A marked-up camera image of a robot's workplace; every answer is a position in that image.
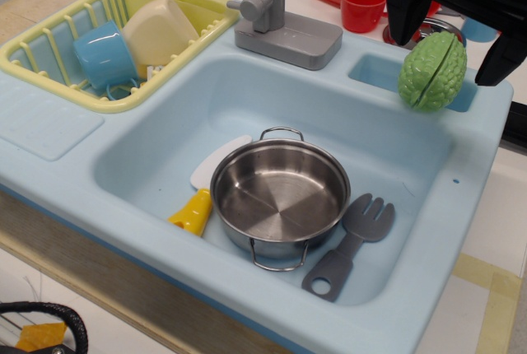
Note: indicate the green toy squash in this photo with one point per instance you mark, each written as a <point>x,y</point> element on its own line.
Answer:
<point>433,73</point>

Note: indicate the stainless steel pot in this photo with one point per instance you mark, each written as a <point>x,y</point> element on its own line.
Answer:
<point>278,198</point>

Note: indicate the blue cup behind gripper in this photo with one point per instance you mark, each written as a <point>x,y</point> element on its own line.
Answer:
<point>478,32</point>

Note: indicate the silver metal lid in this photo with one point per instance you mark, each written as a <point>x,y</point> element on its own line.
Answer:
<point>428,27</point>

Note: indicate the red plastic cup front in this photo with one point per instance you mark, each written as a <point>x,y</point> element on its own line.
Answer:
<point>361,16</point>

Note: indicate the grey toy faucet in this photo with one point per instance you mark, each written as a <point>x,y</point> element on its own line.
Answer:
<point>267,28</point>

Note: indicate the light blue toy sink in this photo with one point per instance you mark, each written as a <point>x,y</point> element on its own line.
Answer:
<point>118,177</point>

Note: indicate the grey plastic toy fork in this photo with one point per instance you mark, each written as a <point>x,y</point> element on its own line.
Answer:
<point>367,220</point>

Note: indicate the cream plastic bowl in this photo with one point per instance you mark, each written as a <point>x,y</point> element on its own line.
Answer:
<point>156,32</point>

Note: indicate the yellow dish rack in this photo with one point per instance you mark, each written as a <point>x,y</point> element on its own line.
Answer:
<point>43,55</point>

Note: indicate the blue plastic cup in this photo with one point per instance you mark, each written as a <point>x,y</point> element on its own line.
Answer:
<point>106,61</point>

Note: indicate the yellow tape piece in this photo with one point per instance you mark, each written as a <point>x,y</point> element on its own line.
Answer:
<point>40,336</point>

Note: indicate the yellow handled white knife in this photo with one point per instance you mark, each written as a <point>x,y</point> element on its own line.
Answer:
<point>193,216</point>

